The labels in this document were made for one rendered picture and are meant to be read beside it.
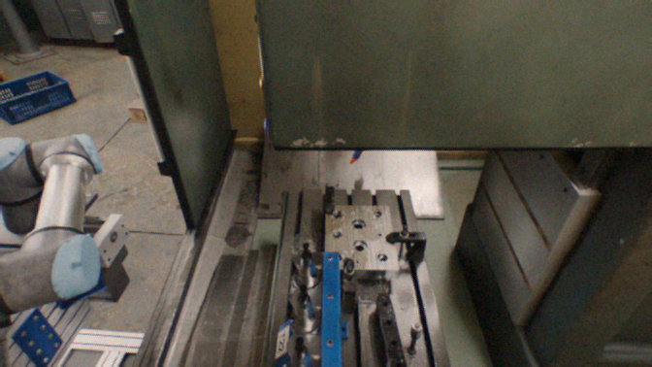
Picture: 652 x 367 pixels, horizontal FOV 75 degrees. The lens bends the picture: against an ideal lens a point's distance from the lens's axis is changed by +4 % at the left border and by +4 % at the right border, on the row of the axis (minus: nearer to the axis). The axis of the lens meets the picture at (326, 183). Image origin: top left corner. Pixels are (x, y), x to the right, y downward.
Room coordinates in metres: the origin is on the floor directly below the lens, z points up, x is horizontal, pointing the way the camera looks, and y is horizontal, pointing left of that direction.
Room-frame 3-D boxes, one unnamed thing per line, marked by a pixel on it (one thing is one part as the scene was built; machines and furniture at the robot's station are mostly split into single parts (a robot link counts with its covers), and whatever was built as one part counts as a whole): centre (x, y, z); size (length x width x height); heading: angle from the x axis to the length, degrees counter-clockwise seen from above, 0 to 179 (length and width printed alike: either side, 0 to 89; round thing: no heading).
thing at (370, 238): (0.95, -0.11, 0.97); 0.29 x 0.23 x 0.05; 179
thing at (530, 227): (0.90, -0.56, 1.16); 0.48 x 0.05 x 0.51; 179
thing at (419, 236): (0.93, -0.26, 0.97); 0.13 x 0.03 x 0.15; 89
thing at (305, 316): (0.49, 0.05, 1.26); 0.04 x 0.04 x 0.07
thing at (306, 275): (0.60, 0.04, 1.26); 0.04 x 0.04 x 0.07
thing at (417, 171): (1.57, -0.12, 0.75); 0.89 x 0.67 x 0.26; 89
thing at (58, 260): (0.73, 0.62, 1.33); 0.55 x 0.15 x 0.12; 22
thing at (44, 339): (0.62, 0.78, 0.94); 0.09 x 0.01 x 0.18; 174
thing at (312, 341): (0.43, 0.05, 1.21); 0.07 x 0.05 x 0.01; 89
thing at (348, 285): (0.78, -0.07, 0.97); 0.13 x 0.03 x 0.15; 179
